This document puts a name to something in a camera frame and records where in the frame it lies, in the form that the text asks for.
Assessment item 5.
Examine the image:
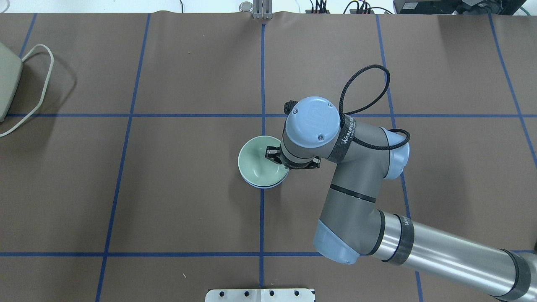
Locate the black power strip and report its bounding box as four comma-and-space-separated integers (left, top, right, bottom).
309, 0, 375, 15

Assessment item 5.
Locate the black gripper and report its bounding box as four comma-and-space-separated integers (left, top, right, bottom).
265, 145, 321, 170

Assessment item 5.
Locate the beige toaster appliance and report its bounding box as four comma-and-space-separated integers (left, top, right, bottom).
0, 43, 23, 122

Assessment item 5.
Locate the green bowl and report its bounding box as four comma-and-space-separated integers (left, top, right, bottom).
237, 135, 287, 174

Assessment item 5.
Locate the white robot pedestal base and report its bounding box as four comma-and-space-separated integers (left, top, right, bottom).
205, 288, 316, 302

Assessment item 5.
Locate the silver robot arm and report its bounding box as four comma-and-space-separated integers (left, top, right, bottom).
265, 97, 536, 302

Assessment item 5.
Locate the aluminium frame post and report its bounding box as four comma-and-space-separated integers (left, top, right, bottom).
252, 0, 274, 20

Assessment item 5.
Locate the blue bowl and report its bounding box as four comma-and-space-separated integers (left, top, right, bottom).
241, 169, 289, 189

